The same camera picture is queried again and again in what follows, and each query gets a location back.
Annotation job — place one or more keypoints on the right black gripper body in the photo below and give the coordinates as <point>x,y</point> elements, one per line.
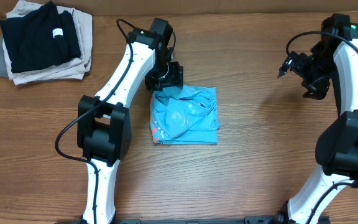
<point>298,64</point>

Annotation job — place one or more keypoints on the folded black shirt on stack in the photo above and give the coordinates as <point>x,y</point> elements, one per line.
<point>41,39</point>

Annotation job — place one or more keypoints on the folded beige garment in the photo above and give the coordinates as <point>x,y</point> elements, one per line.
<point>75,68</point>

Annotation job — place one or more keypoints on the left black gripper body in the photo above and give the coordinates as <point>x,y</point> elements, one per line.
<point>165,74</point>

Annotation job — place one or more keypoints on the folded grey garment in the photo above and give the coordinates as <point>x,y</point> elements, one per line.
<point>3,69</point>

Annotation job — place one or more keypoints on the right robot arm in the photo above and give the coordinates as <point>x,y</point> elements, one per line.
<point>320,189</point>

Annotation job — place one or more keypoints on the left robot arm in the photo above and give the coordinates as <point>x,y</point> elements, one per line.
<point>104,125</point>

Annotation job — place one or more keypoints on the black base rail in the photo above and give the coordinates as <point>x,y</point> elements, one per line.
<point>246,220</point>

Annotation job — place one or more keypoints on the cardboard wall panel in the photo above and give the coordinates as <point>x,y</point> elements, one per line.
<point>190,7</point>

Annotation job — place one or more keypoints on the light blue printed t-shirt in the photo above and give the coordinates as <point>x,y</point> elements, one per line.
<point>184,115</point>

